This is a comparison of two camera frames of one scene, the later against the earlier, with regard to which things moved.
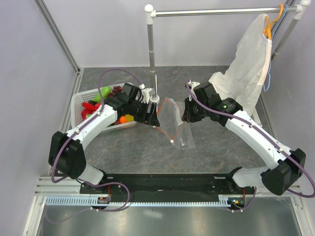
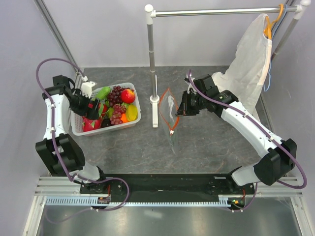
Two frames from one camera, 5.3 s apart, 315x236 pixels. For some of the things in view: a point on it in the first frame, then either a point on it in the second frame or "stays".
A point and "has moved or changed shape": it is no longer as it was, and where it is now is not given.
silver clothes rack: [153, 14] stays
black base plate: [167, 184] stays
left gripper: [152, 119] → [92, 113]
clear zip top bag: [178, 132] has moved or changed shape
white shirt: [249, 72] stays
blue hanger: [269, 77] stays
